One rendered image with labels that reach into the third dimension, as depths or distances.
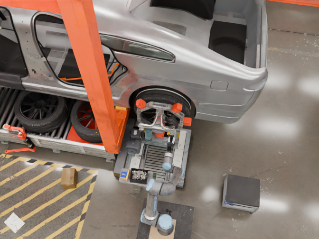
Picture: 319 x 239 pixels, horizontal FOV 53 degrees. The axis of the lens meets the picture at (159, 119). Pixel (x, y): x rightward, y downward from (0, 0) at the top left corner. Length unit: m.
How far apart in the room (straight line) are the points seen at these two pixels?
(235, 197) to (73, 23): 2.73
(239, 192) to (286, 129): 1.40
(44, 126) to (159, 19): 2.03
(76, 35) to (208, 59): 1.34
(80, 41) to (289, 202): 3.33
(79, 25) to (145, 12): 2.44
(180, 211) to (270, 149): 1.63
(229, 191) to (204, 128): 1.10
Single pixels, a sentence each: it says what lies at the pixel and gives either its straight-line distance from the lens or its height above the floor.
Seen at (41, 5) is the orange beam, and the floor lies 2.66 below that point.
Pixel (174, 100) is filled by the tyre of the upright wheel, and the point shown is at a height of 1.15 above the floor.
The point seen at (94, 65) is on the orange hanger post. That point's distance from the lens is 2.49.
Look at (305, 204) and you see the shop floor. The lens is 4.64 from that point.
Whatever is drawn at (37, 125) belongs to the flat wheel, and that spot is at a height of 0.50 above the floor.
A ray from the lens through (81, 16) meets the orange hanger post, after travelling 2.16.
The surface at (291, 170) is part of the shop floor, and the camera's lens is 4.73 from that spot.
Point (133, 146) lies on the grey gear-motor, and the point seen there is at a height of 0.40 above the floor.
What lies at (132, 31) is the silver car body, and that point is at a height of 1.88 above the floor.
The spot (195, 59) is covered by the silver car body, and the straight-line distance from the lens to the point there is 3.10.
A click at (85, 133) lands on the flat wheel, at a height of 0.50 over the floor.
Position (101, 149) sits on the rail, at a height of 0.38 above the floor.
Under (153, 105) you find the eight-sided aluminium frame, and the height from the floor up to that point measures 1.12.
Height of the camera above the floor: 4.08
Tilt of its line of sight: 60 degrees down
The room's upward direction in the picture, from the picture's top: 1 degrees clockwise
